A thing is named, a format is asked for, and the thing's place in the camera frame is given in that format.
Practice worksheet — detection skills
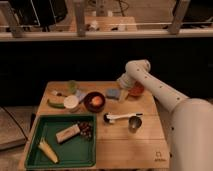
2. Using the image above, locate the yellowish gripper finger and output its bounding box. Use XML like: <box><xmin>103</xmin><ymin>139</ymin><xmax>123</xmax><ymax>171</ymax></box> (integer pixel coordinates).
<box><xmin>119</xmin><ymin>89</ymin><xmax>129</xmax><ymax>102</ymax></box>

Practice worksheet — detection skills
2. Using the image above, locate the blue sponge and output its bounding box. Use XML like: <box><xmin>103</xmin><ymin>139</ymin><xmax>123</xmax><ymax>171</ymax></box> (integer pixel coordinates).
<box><xmin>106</xmin><ymin>89</ymin><xmax>121</xmax><ymax>99</ymax></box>

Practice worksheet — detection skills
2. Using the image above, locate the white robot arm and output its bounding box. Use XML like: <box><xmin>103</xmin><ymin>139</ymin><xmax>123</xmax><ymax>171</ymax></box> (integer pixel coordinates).
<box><xmin>117</xmin><ymin>60</ymin><xmax>213</xmax><ymax>171</ymax></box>

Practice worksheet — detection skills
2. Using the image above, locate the small metal cup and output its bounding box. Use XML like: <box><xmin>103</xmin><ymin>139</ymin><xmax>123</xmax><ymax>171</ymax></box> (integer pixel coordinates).
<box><xmin>128</xmin><ymin>116</ymin><xmax>142</xmax><ymax>133</ymax></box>

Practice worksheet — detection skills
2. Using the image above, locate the green plastic cup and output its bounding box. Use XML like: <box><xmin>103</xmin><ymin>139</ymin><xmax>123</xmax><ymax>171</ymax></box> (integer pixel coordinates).
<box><xmin>67</xmin><ymin>80</ymin><xmax>78</xmax><ymax>94</ymax></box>

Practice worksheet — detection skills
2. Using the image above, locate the orange bowl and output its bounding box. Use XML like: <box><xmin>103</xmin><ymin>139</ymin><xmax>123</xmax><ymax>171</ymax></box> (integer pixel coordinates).
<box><xmin>129</xmin><ymin>82</ymin><xmax>144</xmax><ymax>97</ymax></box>

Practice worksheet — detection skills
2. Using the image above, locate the dark red bowl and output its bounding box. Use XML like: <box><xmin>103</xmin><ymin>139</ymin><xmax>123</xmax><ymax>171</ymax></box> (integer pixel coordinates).
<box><xmin>84</xmin><ymin>92</ymin><xmax>105</xmax><ymax>113</ymax></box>

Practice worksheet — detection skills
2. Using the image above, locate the wooden folding table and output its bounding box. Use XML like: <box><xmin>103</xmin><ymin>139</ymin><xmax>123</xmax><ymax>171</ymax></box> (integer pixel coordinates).
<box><xmin>18</xmin><ymin>81</ymin><xmax>170</xmax><ymax>171</ymax></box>

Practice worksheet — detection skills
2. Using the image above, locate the light blue cloth piece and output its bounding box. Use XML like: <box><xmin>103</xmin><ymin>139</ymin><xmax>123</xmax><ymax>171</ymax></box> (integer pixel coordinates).
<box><xmin>75</xmin><ymin>90</ymin><xmax>86</xmax><ymax>102</ymax></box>

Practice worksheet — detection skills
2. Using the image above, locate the dark grape bunch toy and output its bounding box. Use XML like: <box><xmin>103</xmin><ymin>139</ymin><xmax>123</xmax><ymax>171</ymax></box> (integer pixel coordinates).
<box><xmin>78</xmin><ymin>122</ymin><xmax>93</xmax><ymax>140</ymax></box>

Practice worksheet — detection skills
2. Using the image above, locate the green plastic tray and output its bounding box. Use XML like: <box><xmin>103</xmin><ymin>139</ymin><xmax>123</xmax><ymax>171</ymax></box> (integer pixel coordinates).
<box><xmin>25</xmin><ymin>114</ymin><xmax>96</xmax><ymax>170</ymax></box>

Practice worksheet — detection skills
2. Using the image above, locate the tan rectangular block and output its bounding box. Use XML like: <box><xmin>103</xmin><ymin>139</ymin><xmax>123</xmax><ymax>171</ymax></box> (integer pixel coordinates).
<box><xmin>56</xmin><ymin>124</ymin><xmax>80</xmax><ymax>143</ymax></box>

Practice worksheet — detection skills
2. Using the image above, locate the yellow corn toy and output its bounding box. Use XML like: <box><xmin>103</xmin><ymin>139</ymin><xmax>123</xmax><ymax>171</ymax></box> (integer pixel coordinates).
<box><xmin>38</xmin><ymin>138</ymin><xmax>59</xmax><ymax>163</ymax></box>

